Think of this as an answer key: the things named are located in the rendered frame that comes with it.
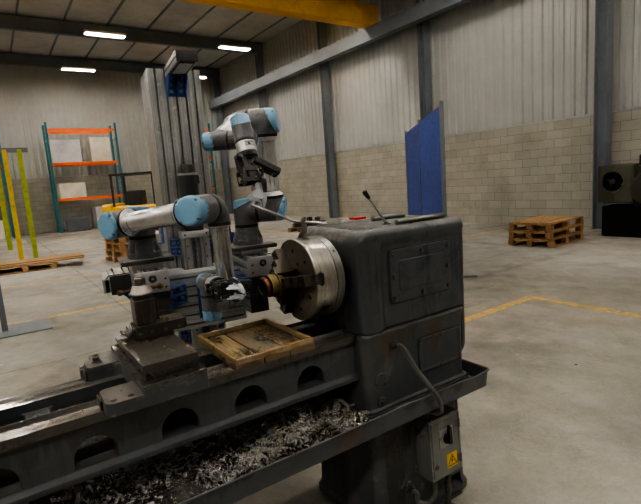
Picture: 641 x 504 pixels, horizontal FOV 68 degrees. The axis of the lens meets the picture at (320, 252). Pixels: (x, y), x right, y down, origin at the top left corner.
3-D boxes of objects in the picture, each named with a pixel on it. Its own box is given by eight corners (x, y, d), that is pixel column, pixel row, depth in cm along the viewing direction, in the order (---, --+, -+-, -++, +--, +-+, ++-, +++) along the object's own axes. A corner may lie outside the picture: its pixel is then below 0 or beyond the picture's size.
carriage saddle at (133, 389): (166, 347, 181) (164, 332, 180) (212, 386, 142) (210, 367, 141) (79, 369, 164) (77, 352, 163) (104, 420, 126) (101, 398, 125)
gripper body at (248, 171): (238, 188, 178) (231, 158, 180) (259, 187, 183) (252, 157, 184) (246, 181, 172) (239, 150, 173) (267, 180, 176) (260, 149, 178)
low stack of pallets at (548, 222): (540, 236, 962) (540, 215, 956) (585, 239, 895) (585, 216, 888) (506, 245, 888) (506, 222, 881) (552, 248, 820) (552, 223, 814)
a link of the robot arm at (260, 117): (260, 220, 244) (248, 109, 230) (289, 218, 243) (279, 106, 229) (256, 224, 232) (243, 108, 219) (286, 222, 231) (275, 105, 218)
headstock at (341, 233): (396, 288, 248) (392, 214, 242) (471, 305, 208) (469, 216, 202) (298, 313, 215) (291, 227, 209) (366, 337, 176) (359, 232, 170)
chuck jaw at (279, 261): (296, 275, 187) (285, 250, 192) (300, 268, 183) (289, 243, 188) (271, 280, 181) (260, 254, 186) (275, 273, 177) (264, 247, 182)
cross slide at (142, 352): (160, 333, 178) (158, 322, 178) (200, 366, 143) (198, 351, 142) (112, 345, 169) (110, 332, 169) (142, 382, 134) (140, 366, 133)
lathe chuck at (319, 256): (294, 302, 204) (293, 230, 196) (337, 326, 179) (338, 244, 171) (275, 306, 199) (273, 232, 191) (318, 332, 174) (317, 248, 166)
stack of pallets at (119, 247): (158, 252, 1151) (154, 222, 1140) (176, 254, 1091) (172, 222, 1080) (105, 261, 1062) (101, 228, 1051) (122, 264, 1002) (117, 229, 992)
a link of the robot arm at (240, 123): (251, 117, 185) (246, 109, 177) (257, 144, 184) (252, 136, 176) (232, 123, 186) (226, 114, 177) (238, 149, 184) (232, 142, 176)
